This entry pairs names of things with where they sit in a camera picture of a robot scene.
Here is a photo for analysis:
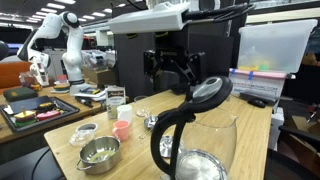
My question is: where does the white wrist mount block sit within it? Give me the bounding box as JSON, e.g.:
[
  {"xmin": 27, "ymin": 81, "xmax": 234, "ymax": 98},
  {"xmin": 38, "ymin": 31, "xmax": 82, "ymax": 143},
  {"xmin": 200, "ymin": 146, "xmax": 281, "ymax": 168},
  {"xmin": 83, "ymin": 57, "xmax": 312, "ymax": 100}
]
[{"xmin": 106, "ymin": 2, "xmax": 192, "ymax": 35}]

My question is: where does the open cardboard carton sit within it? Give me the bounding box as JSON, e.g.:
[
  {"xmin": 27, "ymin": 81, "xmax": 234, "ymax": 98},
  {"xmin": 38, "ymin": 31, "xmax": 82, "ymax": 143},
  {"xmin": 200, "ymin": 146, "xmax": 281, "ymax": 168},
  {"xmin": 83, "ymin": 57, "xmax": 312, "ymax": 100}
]
[{"xmin": 285, "ymin": 114, "xmax": 320, "ymax": 169}]

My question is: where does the clear plastic storage bin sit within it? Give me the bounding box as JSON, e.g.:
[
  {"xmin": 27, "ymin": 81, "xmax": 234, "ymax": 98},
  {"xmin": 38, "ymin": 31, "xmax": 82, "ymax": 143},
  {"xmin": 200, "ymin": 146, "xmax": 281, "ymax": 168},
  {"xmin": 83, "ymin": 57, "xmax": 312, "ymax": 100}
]
[{"xmin": 236, "ymin": 18, "xmax": 319, "ymax": 75}]

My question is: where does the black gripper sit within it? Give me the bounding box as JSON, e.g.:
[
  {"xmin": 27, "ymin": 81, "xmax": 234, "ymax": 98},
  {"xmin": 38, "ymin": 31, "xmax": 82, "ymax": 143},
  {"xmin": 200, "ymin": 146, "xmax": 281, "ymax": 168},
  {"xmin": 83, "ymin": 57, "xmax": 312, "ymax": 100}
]
[{"xmin": 143, "ymin": 45, "xmax": 208, "ymax": 95}]

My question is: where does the pink cup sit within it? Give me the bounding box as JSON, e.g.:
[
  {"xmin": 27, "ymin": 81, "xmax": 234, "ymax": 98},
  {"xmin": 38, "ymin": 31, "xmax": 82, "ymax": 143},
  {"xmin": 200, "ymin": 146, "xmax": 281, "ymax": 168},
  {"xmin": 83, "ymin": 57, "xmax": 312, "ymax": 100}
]
[{"xmin": 111, "ymin": 119, "xmax": 131, "ymax": 142}]

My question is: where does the stainless steel pot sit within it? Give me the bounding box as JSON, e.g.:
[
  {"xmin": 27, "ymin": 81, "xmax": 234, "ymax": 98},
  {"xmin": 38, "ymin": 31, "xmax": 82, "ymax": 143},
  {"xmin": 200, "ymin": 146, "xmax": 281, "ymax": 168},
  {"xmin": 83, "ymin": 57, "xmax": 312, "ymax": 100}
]
[{"xmin": 75, "ymin": 135, "xmax": 122, "ymax": 176}]

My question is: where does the black computer mouse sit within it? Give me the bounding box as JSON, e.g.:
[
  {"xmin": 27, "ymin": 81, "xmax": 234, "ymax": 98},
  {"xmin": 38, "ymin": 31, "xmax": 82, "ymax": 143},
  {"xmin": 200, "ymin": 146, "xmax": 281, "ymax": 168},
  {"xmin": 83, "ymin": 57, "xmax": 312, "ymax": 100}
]
[{"xmin": 247, "ymin": 98, "xmax": 267, "ymax": 109}]

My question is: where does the white desk grommet ring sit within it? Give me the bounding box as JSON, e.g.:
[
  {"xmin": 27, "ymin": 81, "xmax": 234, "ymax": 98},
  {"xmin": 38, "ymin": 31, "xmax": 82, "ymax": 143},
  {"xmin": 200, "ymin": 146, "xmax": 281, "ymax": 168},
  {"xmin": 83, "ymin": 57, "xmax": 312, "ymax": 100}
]
[{"xmin": 75, "ymin": 122, "xmax": 99, "ymax": 133}]

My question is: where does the pink toy food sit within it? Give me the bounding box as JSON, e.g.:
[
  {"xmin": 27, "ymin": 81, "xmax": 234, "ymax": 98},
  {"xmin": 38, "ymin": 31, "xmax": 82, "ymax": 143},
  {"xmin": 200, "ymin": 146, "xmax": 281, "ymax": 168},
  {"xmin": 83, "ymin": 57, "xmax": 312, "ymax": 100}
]
[{"xmin": 35, "ymin": 109, "xmax": 62, "ymax": 122}]

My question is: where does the white carton box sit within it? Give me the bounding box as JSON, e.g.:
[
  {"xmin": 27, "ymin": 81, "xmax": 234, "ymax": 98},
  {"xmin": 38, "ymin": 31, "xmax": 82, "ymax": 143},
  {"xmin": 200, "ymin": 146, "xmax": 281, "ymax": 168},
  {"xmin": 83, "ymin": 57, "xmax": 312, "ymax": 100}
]
[{"xmin": 105, "ymin": 85, "xmax": 127, "ymax": 120}]

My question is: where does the black hand tool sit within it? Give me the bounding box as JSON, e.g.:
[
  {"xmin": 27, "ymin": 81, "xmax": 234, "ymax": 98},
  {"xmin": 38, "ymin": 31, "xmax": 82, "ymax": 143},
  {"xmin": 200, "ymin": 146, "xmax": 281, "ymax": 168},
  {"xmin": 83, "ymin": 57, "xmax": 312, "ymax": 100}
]
[{"xmin": 74, "ymin": 96, "xmax": 95, "ymax": 109}]

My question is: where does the black office chair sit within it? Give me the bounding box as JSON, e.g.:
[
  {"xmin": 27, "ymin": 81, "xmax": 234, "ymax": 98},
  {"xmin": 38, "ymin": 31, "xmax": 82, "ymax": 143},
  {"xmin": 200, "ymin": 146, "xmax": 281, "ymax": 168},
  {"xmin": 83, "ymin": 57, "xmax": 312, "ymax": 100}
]
[{"xmin": 0, "ymin": 145, "xmax": 65, "ymax": 180}]

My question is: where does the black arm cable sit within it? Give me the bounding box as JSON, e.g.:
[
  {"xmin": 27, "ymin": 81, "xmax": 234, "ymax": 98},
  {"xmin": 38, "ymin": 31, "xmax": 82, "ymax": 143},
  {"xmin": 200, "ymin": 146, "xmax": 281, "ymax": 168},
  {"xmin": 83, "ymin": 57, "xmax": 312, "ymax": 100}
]
[{"xmin": 182, "ymin": 2, "xmax": 257, "ymax": 25}]

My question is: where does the black round headrest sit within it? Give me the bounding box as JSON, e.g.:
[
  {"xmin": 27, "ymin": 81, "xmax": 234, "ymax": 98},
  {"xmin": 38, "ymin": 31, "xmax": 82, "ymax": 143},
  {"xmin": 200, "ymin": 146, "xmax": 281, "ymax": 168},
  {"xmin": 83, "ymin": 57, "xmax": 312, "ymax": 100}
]
[{"xmin": 0, "ymin": 40, "xmax": 10, "ymax": 62}]

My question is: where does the black chair armrest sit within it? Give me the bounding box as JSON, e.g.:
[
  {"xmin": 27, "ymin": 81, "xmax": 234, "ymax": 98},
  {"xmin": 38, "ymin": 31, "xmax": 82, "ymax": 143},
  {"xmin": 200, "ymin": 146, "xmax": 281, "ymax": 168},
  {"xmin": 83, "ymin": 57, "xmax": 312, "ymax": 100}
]
[{"xmin": 277, "ymin": 124, "xmax": 320, "ymax": 152}]

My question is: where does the stack of coloured plates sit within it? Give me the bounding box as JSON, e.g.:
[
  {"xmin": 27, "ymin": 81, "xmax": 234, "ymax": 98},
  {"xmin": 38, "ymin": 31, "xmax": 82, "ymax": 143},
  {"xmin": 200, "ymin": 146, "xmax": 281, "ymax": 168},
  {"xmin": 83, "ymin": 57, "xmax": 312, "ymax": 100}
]
[{"xmin": 52, "ymin": 81, "xmax": 71, "ymax": 95}]

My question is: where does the brown cardboard box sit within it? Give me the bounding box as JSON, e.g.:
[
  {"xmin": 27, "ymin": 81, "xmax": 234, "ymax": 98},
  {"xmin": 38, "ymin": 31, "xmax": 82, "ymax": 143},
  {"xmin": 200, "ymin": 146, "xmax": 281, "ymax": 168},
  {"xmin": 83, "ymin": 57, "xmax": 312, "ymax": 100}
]
[{"xmin": 82, "ymin": 67, "xmax": 118, "ymax": 86}]

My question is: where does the dark green case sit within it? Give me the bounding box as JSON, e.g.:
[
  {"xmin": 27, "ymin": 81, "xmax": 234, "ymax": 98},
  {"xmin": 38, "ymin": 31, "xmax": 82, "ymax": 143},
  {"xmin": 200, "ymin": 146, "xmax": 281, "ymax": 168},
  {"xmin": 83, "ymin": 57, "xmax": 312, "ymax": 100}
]
[{"xmin": 2, "ymin": 86, "xmax": 39, "ymax": 103}]

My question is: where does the toy sandwich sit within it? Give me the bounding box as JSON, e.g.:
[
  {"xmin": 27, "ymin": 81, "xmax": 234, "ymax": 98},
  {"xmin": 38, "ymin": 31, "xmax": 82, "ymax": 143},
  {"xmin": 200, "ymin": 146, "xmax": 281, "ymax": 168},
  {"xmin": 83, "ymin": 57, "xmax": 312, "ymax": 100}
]
[{"xmin": 12, "ymin": 109, "xmax": 37, "ymax": 128}]

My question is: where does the stack of papers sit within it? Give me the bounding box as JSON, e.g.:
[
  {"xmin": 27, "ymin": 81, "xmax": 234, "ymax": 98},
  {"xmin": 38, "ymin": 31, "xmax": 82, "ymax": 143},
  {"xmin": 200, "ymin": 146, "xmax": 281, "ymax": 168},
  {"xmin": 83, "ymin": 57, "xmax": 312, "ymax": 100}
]
[{"xmin": 74, "ymin": 86, "xmax": 108, "ymax": 102}]

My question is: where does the black yellow toy food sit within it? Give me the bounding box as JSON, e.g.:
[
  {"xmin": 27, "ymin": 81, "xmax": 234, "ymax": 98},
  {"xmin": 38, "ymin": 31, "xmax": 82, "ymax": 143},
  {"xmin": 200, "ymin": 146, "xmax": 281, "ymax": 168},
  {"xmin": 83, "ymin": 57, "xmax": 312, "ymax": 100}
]
[{"xmin": 36, "ymin": 101, "xmax": 57, "ymax": 113}]

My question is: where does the white mug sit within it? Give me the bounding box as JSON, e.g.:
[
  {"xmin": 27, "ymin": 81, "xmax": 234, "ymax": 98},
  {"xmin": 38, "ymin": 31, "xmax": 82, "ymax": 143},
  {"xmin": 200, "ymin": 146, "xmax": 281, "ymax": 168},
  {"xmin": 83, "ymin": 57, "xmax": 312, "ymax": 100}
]
[{"xmin": 116, "ymin": 104, "xmax": 134, "ymax": 125}]

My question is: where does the black computer monitor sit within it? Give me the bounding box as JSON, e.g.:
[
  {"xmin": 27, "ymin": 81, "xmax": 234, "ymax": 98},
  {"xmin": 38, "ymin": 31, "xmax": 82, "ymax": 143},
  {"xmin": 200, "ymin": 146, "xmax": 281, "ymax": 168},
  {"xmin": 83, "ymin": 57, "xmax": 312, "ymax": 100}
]
[{"xmin": 187, "ymin": 31, "xmax": 235, "ymax": 81}]

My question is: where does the black flat device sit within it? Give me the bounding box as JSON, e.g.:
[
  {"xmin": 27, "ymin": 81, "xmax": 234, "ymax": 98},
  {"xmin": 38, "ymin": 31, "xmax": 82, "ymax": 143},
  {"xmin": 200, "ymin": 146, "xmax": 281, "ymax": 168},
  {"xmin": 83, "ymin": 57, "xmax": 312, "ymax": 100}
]
[{"xmin": 239, "ymin": 91, "xmax": 278, "ymax": 103}]

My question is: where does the black serving tray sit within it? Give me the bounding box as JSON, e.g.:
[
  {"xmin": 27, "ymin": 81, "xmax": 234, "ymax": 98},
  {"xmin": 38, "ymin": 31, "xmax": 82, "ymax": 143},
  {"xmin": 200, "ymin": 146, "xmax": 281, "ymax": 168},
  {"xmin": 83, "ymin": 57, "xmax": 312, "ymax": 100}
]
[{"xmin": 0, "ymin": 95, "xmax": 81, "ymax": 134}]

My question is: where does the white box pink lid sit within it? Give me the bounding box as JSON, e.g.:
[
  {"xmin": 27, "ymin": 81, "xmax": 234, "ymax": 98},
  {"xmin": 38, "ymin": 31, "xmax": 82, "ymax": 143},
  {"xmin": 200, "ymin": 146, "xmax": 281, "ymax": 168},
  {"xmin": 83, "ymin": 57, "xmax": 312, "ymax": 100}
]
[{"xmin": 228, "ymin": 67, "xmax": 290, "ymax": 101}]

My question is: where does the small steel bowl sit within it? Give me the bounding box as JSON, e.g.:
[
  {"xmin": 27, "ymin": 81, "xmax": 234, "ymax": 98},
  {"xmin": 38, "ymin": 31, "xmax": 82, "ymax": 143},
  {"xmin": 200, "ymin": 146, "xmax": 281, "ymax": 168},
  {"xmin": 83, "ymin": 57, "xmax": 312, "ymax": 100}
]
[{"xmin": 143, "ymin": 114, "xmax": 160, "ymax": 131}]

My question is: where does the clear drinking glass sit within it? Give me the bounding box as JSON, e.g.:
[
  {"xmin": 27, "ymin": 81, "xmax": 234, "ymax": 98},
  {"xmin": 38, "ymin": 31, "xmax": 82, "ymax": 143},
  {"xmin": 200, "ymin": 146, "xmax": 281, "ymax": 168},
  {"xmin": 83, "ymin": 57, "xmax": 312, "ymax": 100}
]
[{"xmin": 133, "ymin": 95, "xmax": 151, "ymax": 119}]

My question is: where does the clear plastic bag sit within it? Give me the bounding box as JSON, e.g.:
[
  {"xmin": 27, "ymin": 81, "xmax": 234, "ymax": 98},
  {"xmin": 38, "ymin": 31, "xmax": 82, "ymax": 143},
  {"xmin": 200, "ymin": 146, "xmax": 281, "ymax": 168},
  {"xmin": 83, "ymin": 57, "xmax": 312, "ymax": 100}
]
[{"xmin": 81, "ymin": 49, "xmax": 108, "ymax": 72}]

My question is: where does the black curtain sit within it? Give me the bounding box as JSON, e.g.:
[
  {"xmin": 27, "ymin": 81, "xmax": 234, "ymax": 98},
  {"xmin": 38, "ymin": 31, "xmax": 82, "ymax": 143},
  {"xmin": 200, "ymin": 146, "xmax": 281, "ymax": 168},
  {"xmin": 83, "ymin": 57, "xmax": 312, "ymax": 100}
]
[{"xmin": 111, "ymin": 0, "xmax": 251, "ymax": 102}]

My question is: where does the glass kettle black handle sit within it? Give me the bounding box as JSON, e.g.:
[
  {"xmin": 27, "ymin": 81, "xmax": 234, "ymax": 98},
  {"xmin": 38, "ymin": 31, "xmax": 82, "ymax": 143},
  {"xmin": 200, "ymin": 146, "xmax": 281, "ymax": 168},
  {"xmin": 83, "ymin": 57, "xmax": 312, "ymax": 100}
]
[{"xmin": 149, "ymin": 75, "xmax": 240, "ymax": 180}]

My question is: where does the orange seat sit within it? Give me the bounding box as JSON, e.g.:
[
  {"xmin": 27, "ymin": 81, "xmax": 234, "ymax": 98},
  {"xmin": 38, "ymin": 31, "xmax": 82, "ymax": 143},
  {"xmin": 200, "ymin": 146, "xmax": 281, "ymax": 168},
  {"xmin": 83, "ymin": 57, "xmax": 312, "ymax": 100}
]
[{"xmin": 0, "ymin": 61, "xmax": 33, "ymax": 90}]

